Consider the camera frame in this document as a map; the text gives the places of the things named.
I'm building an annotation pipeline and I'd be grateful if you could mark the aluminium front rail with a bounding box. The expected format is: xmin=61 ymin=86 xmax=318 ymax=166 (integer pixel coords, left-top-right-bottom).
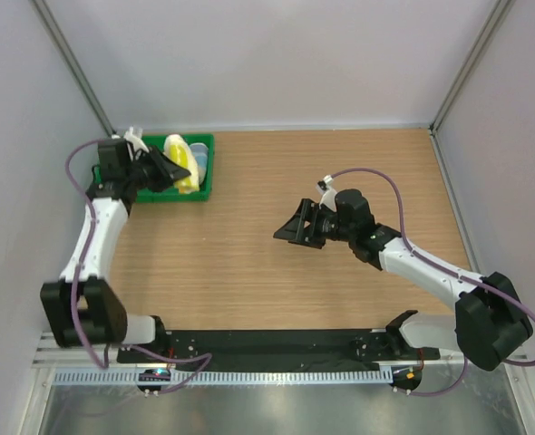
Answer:
xmin=31 ymin=328 xmax=530 ymax=369

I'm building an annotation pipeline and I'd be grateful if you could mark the polka dot striped towel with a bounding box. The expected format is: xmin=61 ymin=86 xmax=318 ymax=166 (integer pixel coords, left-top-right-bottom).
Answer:
xmin=190 ymin=142 xmax=209 ymax=185

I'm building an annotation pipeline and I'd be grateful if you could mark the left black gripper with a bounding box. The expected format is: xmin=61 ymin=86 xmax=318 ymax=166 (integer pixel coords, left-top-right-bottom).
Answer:
xmin=125 ymin=145 xmax=190 ymax=194

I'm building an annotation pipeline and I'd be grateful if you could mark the green yellow patterned towel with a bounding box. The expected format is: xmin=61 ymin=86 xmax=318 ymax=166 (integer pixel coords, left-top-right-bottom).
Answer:
xmin=163 ymin=134 xmax=199 ymax=194

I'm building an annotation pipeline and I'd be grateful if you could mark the green plastic tray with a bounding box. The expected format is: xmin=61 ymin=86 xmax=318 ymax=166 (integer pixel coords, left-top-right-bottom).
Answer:
xmin=85 ymin=130 xmax=214 ymax=208

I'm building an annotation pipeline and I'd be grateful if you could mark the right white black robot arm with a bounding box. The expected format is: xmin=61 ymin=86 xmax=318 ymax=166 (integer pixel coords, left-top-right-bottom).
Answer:
xmin=274 ymin=189 xmax=533 ymax=371

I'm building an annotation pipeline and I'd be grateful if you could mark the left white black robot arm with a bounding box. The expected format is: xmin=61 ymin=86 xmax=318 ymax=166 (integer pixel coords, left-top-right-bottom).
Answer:
xmin=40 ymin=132 xmax=190 ymax=369

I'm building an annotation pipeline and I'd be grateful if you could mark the slotted cable duct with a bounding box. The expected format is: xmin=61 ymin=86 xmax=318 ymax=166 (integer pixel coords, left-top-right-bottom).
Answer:
xmin=53 ymin=367 xmax=393 ymax=387

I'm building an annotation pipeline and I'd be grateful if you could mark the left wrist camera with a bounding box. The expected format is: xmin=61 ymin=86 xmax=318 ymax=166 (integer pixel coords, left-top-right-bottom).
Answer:
xmin=122 ymin=126 xmax=150 ymax=155

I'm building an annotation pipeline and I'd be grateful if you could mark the aluminium frame post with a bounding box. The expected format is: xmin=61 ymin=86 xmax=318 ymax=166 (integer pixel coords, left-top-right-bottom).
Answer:
xmin=429 ymin=0 xmax=515 ymax=137
xmin=30 ymin=0 xmax=115 ymax=136

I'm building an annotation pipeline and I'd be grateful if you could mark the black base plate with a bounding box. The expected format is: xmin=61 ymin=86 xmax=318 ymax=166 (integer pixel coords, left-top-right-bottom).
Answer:
xmin=142 ymin=329 xmax=440 ymax=371

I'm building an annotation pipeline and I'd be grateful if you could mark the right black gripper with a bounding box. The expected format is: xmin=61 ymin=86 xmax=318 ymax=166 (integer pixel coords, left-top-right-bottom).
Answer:
xmin=274 ymin=198 xmax=355 ymax=249

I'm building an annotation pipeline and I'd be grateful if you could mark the left aluminium frame post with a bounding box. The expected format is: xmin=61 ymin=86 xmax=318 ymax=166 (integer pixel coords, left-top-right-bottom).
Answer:
xmin=30 ymin=0 xmax=115 ymax=136

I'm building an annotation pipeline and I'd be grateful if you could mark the right aluminium frame post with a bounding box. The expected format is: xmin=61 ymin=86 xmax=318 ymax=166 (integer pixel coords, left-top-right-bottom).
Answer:
xmin=429 ymin=0 xmax=515 ymax=137

